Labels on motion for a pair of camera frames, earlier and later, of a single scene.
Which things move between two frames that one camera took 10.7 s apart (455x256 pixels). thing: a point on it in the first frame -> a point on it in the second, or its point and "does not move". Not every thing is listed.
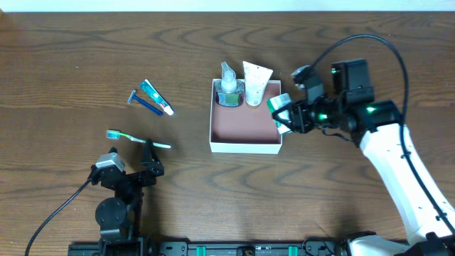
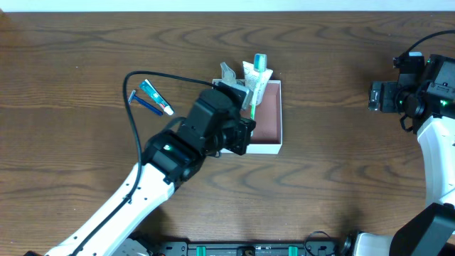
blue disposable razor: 134,97 does not move
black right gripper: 300,116 -> 376,97
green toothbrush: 114,134 -> 260,65
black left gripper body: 134,176 -> 244,134
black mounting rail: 226,248 does not move
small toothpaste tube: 151,90 does not move
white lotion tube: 256,80 does not move
